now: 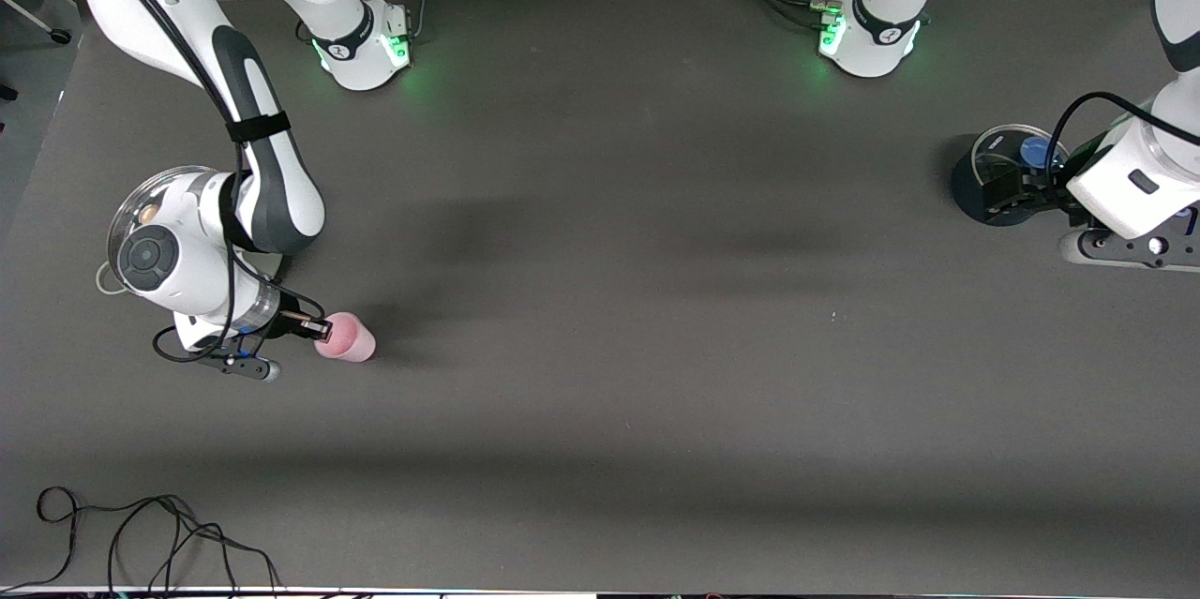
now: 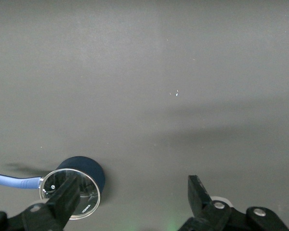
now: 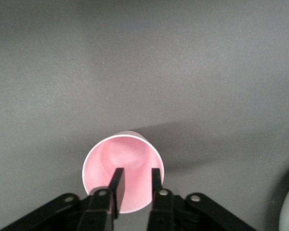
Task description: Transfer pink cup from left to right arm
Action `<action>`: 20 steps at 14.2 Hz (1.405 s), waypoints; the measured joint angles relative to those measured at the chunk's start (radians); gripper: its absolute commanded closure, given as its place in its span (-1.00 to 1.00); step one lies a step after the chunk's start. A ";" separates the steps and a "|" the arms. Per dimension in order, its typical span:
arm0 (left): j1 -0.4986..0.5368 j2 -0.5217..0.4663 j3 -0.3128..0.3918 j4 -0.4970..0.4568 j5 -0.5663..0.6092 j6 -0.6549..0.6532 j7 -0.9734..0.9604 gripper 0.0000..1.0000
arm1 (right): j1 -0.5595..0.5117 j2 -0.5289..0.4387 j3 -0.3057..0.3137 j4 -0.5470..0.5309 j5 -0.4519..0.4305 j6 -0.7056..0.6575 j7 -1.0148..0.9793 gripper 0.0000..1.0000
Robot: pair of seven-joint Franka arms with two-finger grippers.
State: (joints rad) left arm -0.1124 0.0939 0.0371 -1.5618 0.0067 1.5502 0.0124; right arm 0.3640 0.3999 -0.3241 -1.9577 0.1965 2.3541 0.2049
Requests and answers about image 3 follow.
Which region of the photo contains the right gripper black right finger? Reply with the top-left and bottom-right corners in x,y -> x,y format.
146,167 -> 258,231

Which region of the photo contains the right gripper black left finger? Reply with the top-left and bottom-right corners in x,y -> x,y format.
0,167 -> 125,231

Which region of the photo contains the pink plastic cup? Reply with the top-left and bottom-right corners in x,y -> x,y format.
81,130 -> 165,215

